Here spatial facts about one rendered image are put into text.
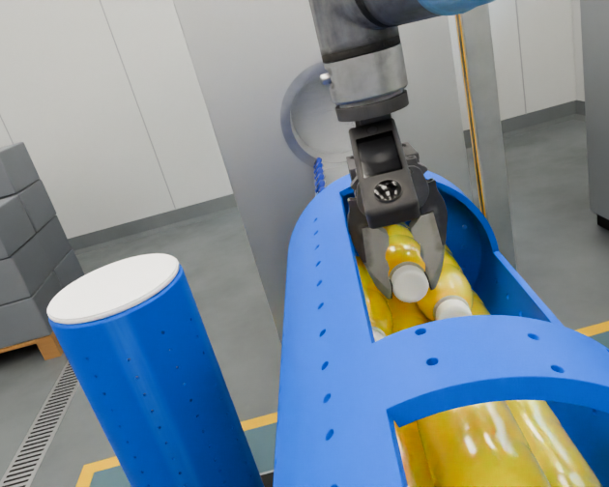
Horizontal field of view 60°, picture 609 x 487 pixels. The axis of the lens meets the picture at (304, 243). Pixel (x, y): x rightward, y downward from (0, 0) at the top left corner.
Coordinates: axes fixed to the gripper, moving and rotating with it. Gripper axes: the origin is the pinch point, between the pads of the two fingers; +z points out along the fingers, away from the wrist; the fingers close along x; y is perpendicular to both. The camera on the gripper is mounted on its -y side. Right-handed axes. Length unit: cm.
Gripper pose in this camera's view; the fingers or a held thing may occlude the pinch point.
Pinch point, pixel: (410, 286)
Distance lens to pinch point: 58.5
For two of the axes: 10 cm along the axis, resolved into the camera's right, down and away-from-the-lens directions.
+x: -9.7, 2.3, 0.9
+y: 0.0, -3.7, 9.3
